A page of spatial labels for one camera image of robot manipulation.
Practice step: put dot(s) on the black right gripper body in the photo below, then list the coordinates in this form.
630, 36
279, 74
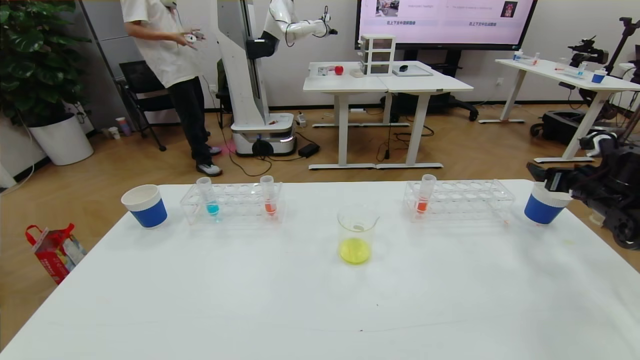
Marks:
554, 180

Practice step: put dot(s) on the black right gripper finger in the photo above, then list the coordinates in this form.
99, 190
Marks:
537, 171
559, 181

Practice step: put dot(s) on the red pigment test tube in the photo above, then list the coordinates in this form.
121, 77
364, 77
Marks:
270, 206
422, 205

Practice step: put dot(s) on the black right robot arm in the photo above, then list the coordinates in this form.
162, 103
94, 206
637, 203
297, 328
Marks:
625, 200

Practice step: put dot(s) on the clear acrylic test tube rack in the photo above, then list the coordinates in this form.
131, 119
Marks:
240, 202
465, 200

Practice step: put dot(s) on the clear glass beaker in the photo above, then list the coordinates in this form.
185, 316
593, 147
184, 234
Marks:
356, 250

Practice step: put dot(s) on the blue pigment test tube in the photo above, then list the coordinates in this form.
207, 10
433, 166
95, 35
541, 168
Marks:
212, 207

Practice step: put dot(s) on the blue paper cup white rim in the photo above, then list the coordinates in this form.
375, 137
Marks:
145, 212
542, 212

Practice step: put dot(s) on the black wheeled robot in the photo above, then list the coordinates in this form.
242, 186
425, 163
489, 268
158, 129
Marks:
555, 127

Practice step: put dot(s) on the long white table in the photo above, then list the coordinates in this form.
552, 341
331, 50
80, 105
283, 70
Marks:
560, 72

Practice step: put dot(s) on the small blue cup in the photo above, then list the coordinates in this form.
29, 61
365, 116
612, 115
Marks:
598, 77

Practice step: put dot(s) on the black screen stand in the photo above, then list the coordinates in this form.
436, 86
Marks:
440, 102

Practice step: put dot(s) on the white standing desk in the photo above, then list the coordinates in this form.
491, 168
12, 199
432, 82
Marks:
342, 82
430, 82

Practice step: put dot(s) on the grey tray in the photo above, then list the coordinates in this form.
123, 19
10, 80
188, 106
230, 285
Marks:
412, 71

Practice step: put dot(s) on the black tripod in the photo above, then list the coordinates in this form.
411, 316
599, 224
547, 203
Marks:
627, 22

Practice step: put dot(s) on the large display screen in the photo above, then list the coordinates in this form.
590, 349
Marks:
445, 25

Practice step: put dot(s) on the clear drawer organiser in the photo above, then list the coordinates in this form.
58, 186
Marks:
377, 55

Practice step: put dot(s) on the red apple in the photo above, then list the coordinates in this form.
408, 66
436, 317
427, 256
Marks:
339, 70

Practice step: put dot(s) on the black power adapter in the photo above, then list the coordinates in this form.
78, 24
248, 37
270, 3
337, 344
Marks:
309, 150

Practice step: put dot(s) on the white humanoid robot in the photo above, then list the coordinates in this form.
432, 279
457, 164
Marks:
245, 75

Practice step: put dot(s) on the white handheld controller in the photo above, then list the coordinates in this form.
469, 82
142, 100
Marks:
192, 37

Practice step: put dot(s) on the person in white shirt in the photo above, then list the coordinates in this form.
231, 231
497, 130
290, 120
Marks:
170, 55

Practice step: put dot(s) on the black office chair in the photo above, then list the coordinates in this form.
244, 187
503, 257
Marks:
145, 102

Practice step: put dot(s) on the small white floor cup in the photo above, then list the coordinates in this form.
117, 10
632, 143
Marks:
114, 133

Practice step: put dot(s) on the red gift bag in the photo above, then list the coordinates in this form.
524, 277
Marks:
52, 255

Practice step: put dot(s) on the green potted plant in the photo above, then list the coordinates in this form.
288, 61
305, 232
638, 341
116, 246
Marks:
35, 60

